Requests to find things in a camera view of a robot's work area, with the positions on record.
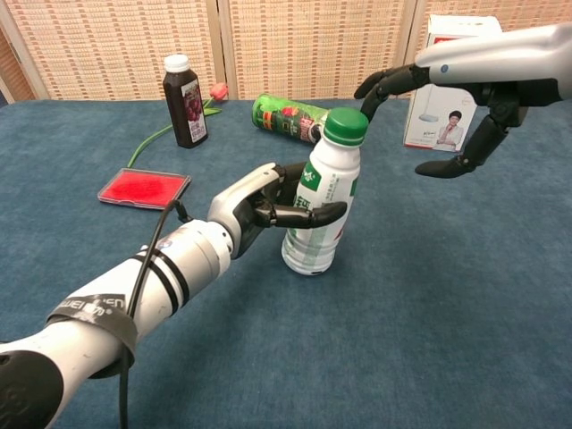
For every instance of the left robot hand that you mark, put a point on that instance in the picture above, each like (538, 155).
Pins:
(237, 201)

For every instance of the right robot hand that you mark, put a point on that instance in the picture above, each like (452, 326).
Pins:
(491, 58)

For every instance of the white bottle with green cap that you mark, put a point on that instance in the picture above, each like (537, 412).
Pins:
(330, 174)

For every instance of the green bottle cap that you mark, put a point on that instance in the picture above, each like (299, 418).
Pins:
(346, 125)

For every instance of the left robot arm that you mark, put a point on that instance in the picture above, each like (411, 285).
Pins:
(111, 304)

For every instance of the dark juice bottle white cap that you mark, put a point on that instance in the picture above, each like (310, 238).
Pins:
(185, 111)

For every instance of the white lamp box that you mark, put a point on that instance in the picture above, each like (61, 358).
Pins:
(429, 120)

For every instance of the green chips can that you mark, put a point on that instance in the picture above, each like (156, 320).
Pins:
(277, 116)

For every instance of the red ink pad case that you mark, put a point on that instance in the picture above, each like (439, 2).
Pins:
(143, 187)

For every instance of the artificial red tulip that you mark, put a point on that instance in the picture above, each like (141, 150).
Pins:
(219, 91)

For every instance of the bamboo folding screen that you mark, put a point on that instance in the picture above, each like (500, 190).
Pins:
(290, 44)

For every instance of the blue felt table cover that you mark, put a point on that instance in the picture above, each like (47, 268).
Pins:
(402, 313)

